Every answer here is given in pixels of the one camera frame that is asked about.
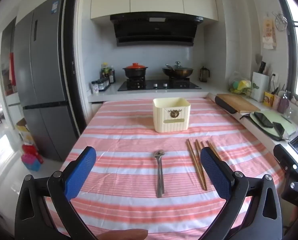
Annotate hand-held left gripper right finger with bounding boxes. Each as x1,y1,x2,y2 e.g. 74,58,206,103
200,147,283,240

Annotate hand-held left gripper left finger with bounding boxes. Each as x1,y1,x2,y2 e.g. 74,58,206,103
14,146,97,240

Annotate metal spoon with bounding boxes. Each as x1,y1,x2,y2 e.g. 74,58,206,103
153,149,165,198
160,162,166,195

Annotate cream utensil holder box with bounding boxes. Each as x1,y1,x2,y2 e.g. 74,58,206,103
153,97,191,133

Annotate person's left hand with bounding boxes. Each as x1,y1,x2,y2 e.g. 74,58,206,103
102,229,149,240

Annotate green cutting board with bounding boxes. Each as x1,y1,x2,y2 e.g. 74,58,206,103
249,111,297,140

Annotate purple soap bottle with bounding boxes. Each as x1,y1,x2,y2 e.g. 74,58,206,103
278,91,291,113

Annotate black smartphone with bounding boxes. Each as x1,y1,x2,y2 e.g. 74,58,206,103
254,112,274,128

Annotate colourful toy blocks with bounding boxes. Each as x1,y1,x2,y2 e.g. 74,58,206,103
21,144,43,172

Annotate pink striped tablecloth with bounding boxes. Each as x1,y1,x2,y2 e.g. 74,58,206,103
45,97,286,240

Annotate black rimmed tray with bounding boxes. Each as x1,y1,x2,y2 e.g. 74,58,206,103
240,112,289,141

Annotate white knife block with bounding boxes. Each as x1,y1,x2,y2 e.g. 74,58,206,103
251,72,269,102

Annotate cardboard box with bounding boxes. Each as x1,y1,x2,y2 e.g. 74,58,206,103
16,119,35,145

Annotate black oblong holder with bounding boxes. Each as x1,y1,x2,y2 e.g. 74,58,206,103
215,94,237,114

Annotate wooden cutting board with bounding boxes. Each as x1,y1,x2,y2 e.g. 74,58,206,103
216,94,261,113

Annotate plastic bag of sponges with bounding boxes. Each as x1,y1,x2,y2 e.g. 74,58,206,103
228,71,253,96

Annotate dark glass kettle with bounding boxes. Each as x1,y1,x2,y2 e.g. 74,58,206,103
200,66,210,82

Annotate black gas stove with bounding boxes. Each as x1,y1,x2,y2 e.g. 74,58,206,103
117,77,202,92

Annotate wok with glass lid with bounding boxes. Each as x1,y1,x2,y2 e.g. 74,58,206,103
162,61,194,78

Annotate grey fridge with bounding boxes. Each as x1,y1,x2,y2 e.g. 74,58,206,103
12,0,75,162

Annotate black clay pot orange lid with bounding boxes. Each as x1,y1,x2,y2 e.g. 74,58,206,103
122,63,149,79

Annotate red hanging cloth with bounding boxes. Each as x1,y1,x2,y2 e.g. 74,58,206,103
9,52,16,85

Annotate black range hood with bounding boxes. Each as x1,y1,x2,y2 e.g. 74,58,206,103
110,12,204,47

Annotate wall calendar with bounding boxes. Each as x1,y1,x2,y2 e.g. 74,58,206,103
263,17,277,49

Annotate wire wall hanger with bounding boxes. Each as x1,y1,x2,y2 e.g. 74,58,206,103
273,11,289,32

